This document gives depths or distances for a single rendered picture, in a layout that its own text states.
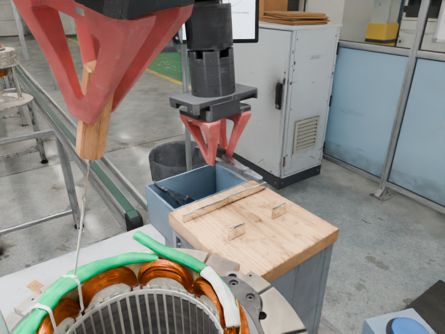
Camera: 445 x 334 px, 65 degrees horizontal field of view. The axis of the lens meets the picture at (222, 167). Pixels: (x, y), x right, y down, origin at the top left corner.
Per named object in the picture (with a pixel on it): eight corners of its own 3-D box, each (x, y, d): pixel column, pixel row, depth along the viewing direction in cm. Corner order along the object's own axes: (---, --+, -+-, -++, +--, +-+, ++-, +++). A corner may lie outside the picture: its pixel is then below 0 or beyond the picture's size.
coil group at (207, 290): (187, 302, 36) (185, 272, 35) (200, 294, 38) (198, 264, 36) (225, 342, 32) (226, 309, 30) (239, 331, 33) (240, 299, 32)
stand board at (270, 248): (169, 224, 59) (167, 213, 58) (252, 190, 70) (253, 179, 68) (246, 297, 45) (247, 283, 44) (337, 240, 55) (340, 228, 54)
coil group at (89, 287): (77, 312, 35) (69, 280, 33) (133, 282, 39) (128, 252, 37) (84, 323, 34) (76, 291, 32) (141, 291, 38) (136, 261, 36)
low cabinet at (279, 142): (324, 173, 300) (347, 23, 247) (277, 193, 272) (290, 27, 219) (250, 138, 375) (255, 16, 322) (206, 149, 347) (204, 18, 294)
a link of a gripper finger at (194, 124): (183, 162, 50) (175, 98, 46) (223, 148, 54) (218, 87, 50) (212, 177, 45) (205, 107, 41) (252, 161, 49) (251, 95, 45)
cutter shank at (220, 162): (210, 162, 49) (210, 158, 49) (214, 160, 50) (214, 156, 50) (244, 175, 45) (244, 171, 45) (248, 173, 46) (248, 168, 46)
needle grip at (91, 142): (69, 153, 22) (77, 64, 18) (88, 141, 23) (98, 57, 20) (91, 165, 22) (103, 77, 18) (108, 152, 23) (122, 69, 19)
